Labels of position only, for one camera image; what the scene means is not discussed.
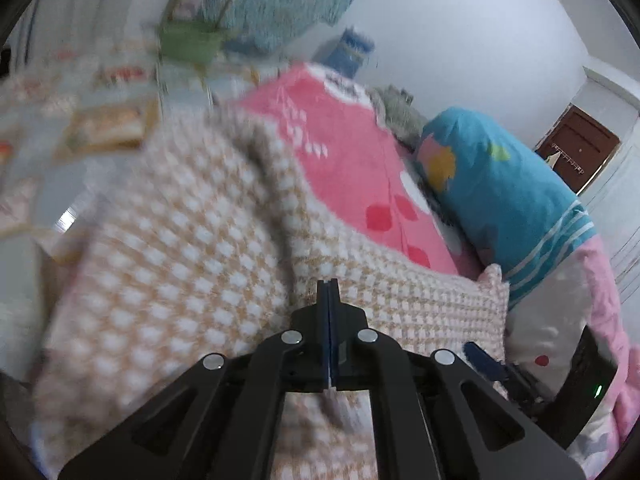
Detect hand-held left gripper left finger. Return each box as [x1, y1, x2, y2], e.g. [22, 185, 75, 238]
[59, 280, 331, 480]

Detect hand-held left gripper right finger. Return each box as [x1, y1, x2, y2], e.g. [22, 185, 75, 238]
[329, 279, 587, 480]

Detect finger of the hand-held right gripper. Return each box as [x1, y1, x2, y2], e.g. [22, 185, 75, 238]
[462, 341, 544, 409]

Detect beige checked knit sweater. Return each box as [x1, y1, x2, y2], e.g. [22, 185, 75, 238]
[30, 105, 511, 480]

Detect pink printed quilt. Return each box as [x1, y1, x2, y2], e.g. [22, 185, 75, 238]
[502, 235, 633, 476]

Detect blue printed pillow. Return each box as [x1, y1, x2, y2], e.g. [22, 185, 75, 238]
[415, 106, 598, 306]

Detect pink fleece blanket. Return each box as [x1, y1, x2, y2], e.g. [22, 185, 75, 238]
[225, 62, 481, 281]

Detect metal hook rack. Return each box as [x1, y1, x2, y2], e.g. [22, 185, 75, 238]
[547, 142, 586, 173]

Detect grey crumpled cloth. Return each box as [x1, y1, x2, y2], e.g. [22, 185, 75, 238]
[370, 85, 428, 151]

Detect brown door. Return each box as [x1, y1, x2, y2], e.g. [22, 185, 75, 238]
[534, 104, 621, 196]

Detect blue water jug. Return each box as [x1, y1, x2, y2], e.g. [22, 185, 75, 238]
[312, 26, 376, 81]

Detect patterned tablecloth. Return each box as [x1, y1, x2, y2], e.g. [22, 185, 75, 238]
[0, 45, 261, 261]

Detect green bowl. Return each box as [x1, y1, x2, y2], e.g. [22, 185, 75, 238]
[159, 22, 223, 63]

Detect teal floral hanging cloth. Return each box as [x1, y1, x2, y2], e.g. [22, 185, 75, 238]
[197, 0, 378, 53]

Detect white curtain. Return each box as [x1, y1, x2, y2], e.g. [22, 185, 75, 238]
[10, 0, 166, 61]

